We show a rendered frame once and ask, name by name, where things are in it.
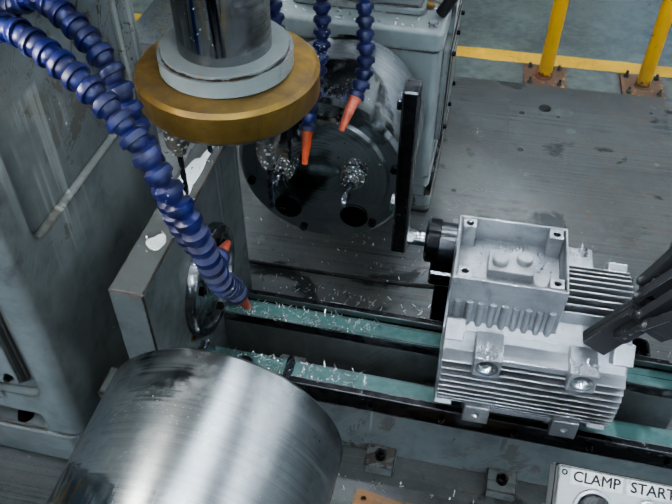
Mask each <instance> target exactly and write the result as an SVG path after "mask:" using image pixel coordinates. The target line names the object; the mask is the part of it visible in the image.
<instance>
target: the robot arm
mask: <svg viewBox="0 0 672 504"><path fill-rule="evenodd" d="M653 277H654V278H655V279H654V280H652V278H653ZM636 283H637V284H638V285H639V289H638V290H637V291H636V292H635V293H634V294H633V297H632V299H631V300H629V301H627V302H626V303H624V304H623V305H621V306H620V307H618V308H617V309H615V310H614V312H613V313H611V314H609V315H608V316H606V317H605V318H603V319H602V320H600V321H599V322H597V323H595V324H594V325H592V326H591V327H589V328H588V329H586V330H585V331H583V344H585V345H587V346H588V347H590V348H592V349H593V350H595V351H597V352H598V353H600V354H602V355H606V354H607V353H609V352H611V351H612V350H614V349H616V348H617V347H619V346H621V345H622V344H627V343H629V342H631V341H632V340H634V339H635V338H638V337H639V336H641V335H643V334H644V333H646V334H648V335H649V336H651V337H653V338H654V339H656V340H657V341H659V342H664V341H667V340H670V339H672V247H671V248H670V249H668V250H667V251H666V252H665V253H664V254H663V255H662V256H661V257H660V258H659V259H657V260H656V261H655V262H654V263H653V264H652V265H651V266H650V267H649V268H647V269H646V270H645V271H644V272H643V273H642V274H641V275H640V276H639V277H638V278H637V280H636Z"/></svg>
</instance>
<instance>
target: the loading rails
mask: <svg viewBox="0 0 672 504"><path fill-rule="evenodd" d="M248 290H249V293H248V297H247V298H248V300H249V303H250V305H251V307H253V308H251V307H250V308H251V310H250V312H249V310H248V313H251V312H252V310H253V311H255V310H256V313H255V312H253V313H254V315H253V314H252V313H251V314H250V315H248V314H247V312H245V311H246V310H245V309H244V308H243V307H242V308H241V307H240V306H239V304H237V305H236V304H234V306H231V305H233V303H231V302H230V301H228V302H227V305H226V308H227V307H228V306H229V307H228V308H230V309H228V308H227V309H228V310H227V309H225V311H224V318H225V325H226V331H227V337H228V344H229V349H228V348H224V347H218V346H217V347H216V346H213V345H209V346H208V348H207V350H210V351H211V350H212V351H214V350H213V348H214V347H215V351H216V352H218V351H219V352H220V353H226V354H229V355H234V356H236V357H239V358H241V356H243V355H245V354H244V353H246V355H247V356H249V357H251V358H252V360H253V363H256V364H258V365H261V366H263V367H265V368H268V367H269V369H270V370H272V371H274V372H276V373H277V374H279V375H281V376H283V371H284V368H285V365H286V362H287V359H288V358H289V356H290V355H295V356H296V357H295V363H296V364H295V367H294V370H293V373H292V375H291V376H289V378H288V380H289V381H291V382H293V383H294V384H296V385H297V386H298V387H300V388H301V389H302V390H304V391H305V392H306V393H307V394H309V395H310V396H311V397H312V398H313V399H314V400H315V401H316V402H317V403H318V404H319V405H320V406H321V407H322V408H323V409H324V411H325V412H326V413H327V414H328V415H329V417H330V418H331V419H332V421H333V422H334V424H335V426H336V427H337V429H338V431H339V434H340V437H341V440H342V445H344V446H349V447H354V448H359V449H364V450H367V451H366V456H365V460H364V468H363V469H364V471H365V472H370V473H374V474H379V475H384V476H389V477H392V476H393V472H394V467H395V461H396V456H399V457H404V458H409V459H414V460H419V461H424V462H429V463H434V464H439V465H444V466H449V467H454V468H459V469H464V470H469V471H474V472H478V473H483V474H485V484H484V496H486V497H491V498H496V499H501V500H506V501H510V502H514V500H515V497H516V493H517V480H518V481H523V482H528V483H533V484H538V485H543V486H548V481H549V473H550V465H551V463H552V462H555V463H561V464H566V465H572V466H577V467H582V468H587V469H592V470H597V471H602V472H607V473H612V474H617V475H623V476H628V477H633V478H638V479H643V480H648V481H653V482H658V483H663V484H668V485H672V431H671V430H666V428H667V426H668V424H669V423H670V421H671V419H672V361H671V360H665V359H659V358H653V357H647V356H642V355H636V354H635V359H634V366H633V368H628V373H627V377H626V389H625V390H624V392H623V397H621V404H620V403H619V409H617V414H615V418H613V421H612V422H610V425H609V424H608V427H606V426H605V428H604V430H596V429H590V428H586V427H585V426H584V425H583V424H582V422H580V426H579V428H578V431H577V433H576V435H575V438H574V439H570V438H564V437H558V436H553V435H548V424H546V423H542V421H540V420H534V419H528V418H522V417H516V416H510V415H504V414H498V413H492V412H490V413H489V417H488V421H487V424H482V423H477V422H471V421H465V420H462V419H461V416H462V407H460V406H461V402H457V401H452V403H451V405H448V404H442V403H436V402H434V401H433V397H434V390H435V383H436V374H437V366H438V358H439V351H440V343H441V336H442V329H443V321H438V320H432V319H426V318H420V317H414V316H408V315H403V314H397V313H391V312H385V311H379V310H373V309H368V308H362V307H356V306H350V305H344V304H338V303H333V302H327V301H321V300H315V299H309V298H303V297H298V296H292V295H286V294H280V293H274V292H268V291H263V290H257V289H251V288H248ZM257 300H258V301H257ZM265 300H266V302H264V301H265ZM267 302H268V303H267ZM276 302H277V304H276ZM254 303H255V306H257V305H258V306H257V307H255V310H254ZM265 303H266V304H265ZM282 303H283V305H285V308H283V306H282ZM279 304H280V308H278V307H279ZM276 305H277V307H276ZM291 305H292V306H291ZM303 305H304V306H305V310H306V311H308V309H309V312H308V313H309V314H308V313H305V310H304V307H303ZM238 306H239V307H240V308H237V309H233V308H236V307H238ZM289 306H291V307H290V308H289ZM296 306H297V309H296V308H295V307H296ZM268 307H269V310H270V311H269V312H268ZM275 307H276V308H275ZM302 307H303V308H302ZM288 308H289V310H290V311H288ZM238 309H239V310H238ZM264 309H265V314H264V312H263V311H264ZM295 309H296V310H295ZM324 309H326V316H328V318H326V316H324ZM237 310H238V311H237ZM243 310H244V311H243ZM262 310H263V311H262ZM335 310H336V312H337V313H338V314H339V315H337V314H335V313H336V312H335ZM236 311H237V312H236ZM261 311H262V314H261ZM282 311H283V313H284V316H283V314H282ZM316 311H317V313H316ZM331 311H332V315H331ZM267 312H268V314H269V316H268V314H266V313H267ZM292 312H293V313H294V314H293V313H292ZM303 313H305V314H304V315H303ZM270 314H271V317H270ZM315 314H317V316H318V317H319V319H320V320H321V321H320V322H318V321H317V322H315V321H316V320H318V319H317V318H315V317H313V316H314V315H315ZM334 314H335V315H334ZM341 314H342V315H341ZM273 315H274V317H272V316H273ZM286 315H287V316H288V317H287V316H286ZM297 315H298V316H299V317H298V316H297ZM311 315H313V316H312V317H311ZM333 315H334V316H333ZM340 315H341V316H340ZM266 316H268V317H267V318H266ZM279 316H280V317H279ZM301 316H302V317H301ZM317 316H316V317H317ZM331 316H333V317H332V318H331ZM269 317H270V318H269ZM278 317H279V319H280V318H281V320H279V319H278ZM285 317H287V321H286V320H285ZM300 317H301V318H300ZM305 317H307V318H306V319H304V318H305ZM310 317H311V319H312V320H311V319H310ZM359 317H360V320H359ZM363 317H364V318H363ZM273 318H274V319H275V318H277V319H275V320H277V321H275V320H274V319H273ZM362 318H363V319H362ZM375 318H376V319H377V320H376V319H375ZM327 319H328V321H327ZM349 319H351V320H350V322H349V323H347V322H346V321H345V320H347V321H348V320H349ZM361 319H362V320H361ZM334 320H335V321H334ZM358 320H359V321H361V322H360V324H359V322H358V324H357V322H356V321H358ZM374 320H375V323H374V322H373V321H374ZM285 321H286V322H285ZM302 321H303V322H305V323H306V325H304V324H305V323H303V322H302ZM312 321H313V323H312V325H311V324H309V323H310V322H312ZM333 321H334V322H336V323H333ZM378 321H379V322H378ZM307 322H309V323H307ZM355 322H356V325H355ZM316 323H317V326H316V327H315V325H316ZM368 323H370V324H369V325H366V324H368ZM372 323H373V324H374V325H373V324H372ZM313 324H314V325H313ZM319 324H322V326H321V325H319ZM329 324H330V325H329ZM335 324H336V325H337V326H343V328H340V327H337V326H335ZM353 324H354V325H355V327H354V329H353V328H352V325H353ZM375 324H379V325H380V328H379V325H375ZM327 325H328V326H327ZM333 325H334V326H335V330H332V329H334V326H333ZM360 325H361V329H362V331H361V329H360ZM365 325H366V329H370V328H369V326H370V327H371V329H372V330H371V329H370V330H366V329H365V328H363V327H364V326H365ZM311 326H312V327H311ZM327 327H328V328H331V329H329V330H327V329H328V328H327ZM374 327H376V328H375V329H374ZM326 328H327V329H326ZM338 328H340V329H341V330H340V329H339V330H338ZM348 328H349V329H348ZM373 329H374V330H375V331H374V330H373ZM364 330H365V332H364ZM347 331H348V332H347ZM352 332H354V333H355V334H353V333H352ZM371 336H372V337H373V338H371ZM236 347H237V349H236V350H235V351H234V349H235V348H236ZM222 350H223V352H222ZM246 351H247V352H246ZM253 351H255V353H254V352H253ZM252 352H253V353H254V354H255V355H256V356H258V355H259V356H258V357H254V356H255V355H254V354H253V353H252ZM262 352H263V356H262ZM238 353H239V354H241V353H242V355H239V356H237V355H238ZM251 353H252V354H251ZM273 353H274V354H275V359H274V356H270V357H269V355H272V354H273ZM266 355H267V356H266ZM261 356H262V358H263V357H265V358H266V359H271V360H266V359H265V358H263V359H265V360H266V361H264V360H263V359H261ZM280 356H281V357H280ZM280 358H281V359H282V360H281V359H280ZM258 359H259V361H260V363H258ZM277 359H278V362H277ZM324 360H325V367H324ZM306 361H307V363H308V364H307V366H306V364H302V363H300V362H303V363H306ZM269 362H270V363H269ZM271 362H272V363H271ZM279 362H280V363H282V364H283V365H282V364H280V363H279ZM266 363H267V364H268V366H266ZM313 363H314V365H313V367H311V364H313ZM334 363H335V365H336V367H337V370H336V371H334V372H335V373H333V370H334V368H335V367H334ZM271 364H272V365H273V367H276V369H277V371H276V369H275V368H273V367H272V365H271ZM269 365H270V366H269ZM281 365H282V367H281ZM303 365H305V373H304V371H302V370H303ZM278 366H279V368H277V367H278ZM309 367H311V368H310V369H309ZM317 367H318V368H319V370H317V369H318V368H317ZM329 368H330V371H329ZM352 368H353V370H352ZM274 369H275V370H274ZM279 369H281V370H280V373H278V372H279ZM310 370H311V371H310ZM320 370H321V371H320ZM363 370H364V371H363ZM299 371H300V372H302V373H300V372H299ZM353 371H354V372H353ZM362 371H363V372H362ZM312 372H314V376H312V377H313V378H312V379H311V376H310V375H311V374H312ZM359 372H362V373H360V375H359ZM303 373H304V374H303ZM345 373H346V374H348V375H350V376H347V375H345ZM363 373H364V374H365V375H366V379H365V382H366V381H367V384H365V386H364V376H365V375H364V374H363ZM301 374H303V375H301ZM338 374H340V376H339V375H338ZM297 375H298V376H299V375H301V377H300V376H299V377H297ZM331 375H332V376H333V377H332V376H331ZM307 376H308V377H307ZM329 376H331V377H332V378H333V380H334V383H333V380H332V379H331V378H330V377H329ZM337 376H339V377H337ZM352 376H354V377H355V378H357V379H355V380H351V379H353V378H352ZM318 377H319V380H320V381H318V380H317V378H318ZM327 378H330V379H329V380H326V379H327ZM338 378H340V380H339V381H337V380H338ZM321 379H323V380H322V381H321ZM335 381H337V382H335ZM343 381H344V382H343ZM352 381H353V385H354V387H353V385H352V383H351V382H352ZM345 382H350V383H347V384H346V385H347V386H346V385H345ZM343 384H344V385H343Z"/></svg>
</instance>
